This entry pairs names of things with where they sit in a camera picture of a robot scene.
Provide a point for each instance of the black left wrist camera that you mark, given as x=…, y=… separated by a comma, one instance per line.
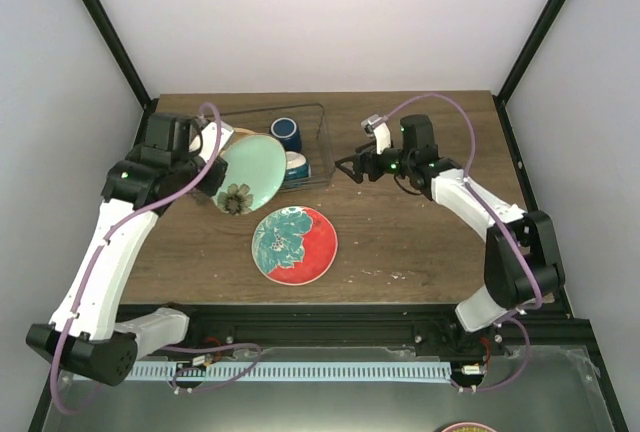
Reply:
x=169, y=133

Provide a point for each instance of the pink round object at bottom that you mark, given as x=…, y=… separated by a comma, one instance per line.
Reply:
x=467, y=426

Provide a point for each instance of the light blue slotted cable duct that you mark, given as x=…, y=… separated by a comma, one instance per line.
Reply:
x=403, y=372

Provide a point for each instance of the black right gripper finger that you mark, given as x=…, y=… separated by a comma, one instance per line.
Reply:
x=355, y=158
x=353, y=171

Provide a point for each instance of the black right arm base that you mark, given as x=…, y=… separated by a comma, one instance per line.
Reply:
x=443, y=338

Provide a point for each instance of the orange plate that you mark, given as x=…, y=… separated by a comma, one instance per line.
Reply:
x=238, y=135

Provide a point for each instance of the clear acrylic sheet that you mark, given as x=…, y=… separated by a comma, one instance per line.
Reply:
x=538, y=388

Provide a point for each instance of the mint green flower plate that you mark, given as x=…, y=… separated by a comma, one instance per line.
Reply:
x=256, y=170

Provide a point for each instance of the white and blue bowl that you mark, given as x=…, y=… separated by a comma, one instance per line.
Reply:
x=298, y=169

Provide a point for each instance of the dark blue ceramic mug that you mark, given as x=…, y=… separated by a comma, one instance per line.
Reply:
x=287, y=132

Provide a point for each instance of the pink plate underneath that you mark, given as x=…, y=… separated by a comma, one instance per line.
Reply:
x=294, y=246

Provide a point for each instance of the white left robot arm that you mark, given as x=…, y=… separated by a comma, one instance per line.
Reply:
x=83, y=336

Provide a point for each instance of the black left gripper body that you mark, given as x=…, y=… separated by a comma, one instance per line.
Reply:
x=210, y=186

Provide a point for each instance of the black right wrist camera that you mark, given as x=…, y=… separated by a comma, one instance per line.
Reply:
x=417, y=132

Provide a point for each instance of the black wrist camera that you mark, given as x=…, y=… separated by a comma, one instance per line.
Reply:
x=417, y=132
x=169, y=133

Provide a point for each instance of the black aluminium frame post left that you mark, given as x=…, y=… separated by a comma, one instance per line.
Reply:
x=111, y=38

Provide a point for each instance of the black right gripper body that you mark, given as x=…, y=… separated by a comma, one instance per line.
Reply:
x=385, y=170

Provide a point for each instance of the black aluminium frame post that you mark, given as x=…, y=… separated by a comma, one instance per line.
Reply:
x=535, y=39
x=111, y=38

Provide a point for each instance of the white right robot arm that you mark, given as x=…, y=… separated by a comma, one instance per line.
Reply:
x=522, y=263

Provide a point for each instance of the black aluminium frame post right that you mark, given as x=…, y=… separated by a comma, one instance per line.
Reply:
x=535, y=39

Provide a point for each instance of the black front frame rail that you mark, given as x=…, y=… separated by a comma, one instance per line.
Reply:
x=323, y=325

